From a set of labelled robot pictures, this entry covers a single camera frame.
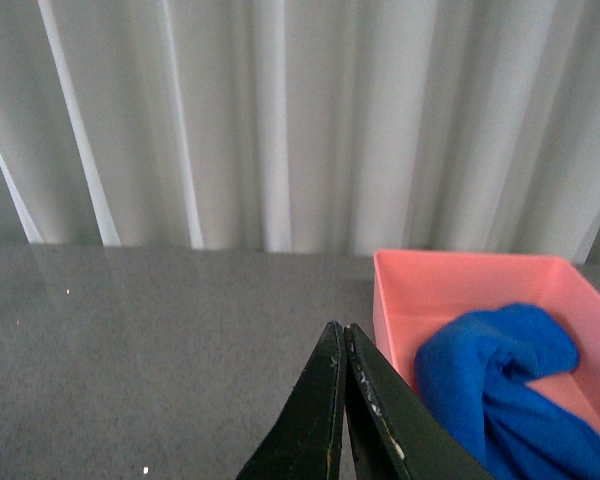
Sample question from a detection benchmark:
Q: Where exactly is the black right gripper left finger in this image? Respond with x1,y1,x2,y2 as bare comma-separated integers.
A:
237,321,347,480

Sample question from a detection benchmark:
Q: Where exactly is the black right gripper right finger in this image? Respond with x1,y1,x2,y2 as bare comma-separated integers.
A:
344,324,492,479

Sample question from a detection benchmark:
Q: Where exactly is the blue microfiber cloth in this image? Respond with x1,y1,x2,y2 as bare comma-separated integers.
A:
414,303,600,479

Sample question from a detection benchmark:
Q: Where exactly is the pink plastic bin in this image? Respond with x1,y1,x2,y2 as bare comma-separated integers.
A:
373,249,600,434

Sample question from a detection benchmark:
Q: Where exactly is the white curtain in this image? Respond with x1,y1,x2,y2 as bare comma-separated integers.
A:
0,1,600,263

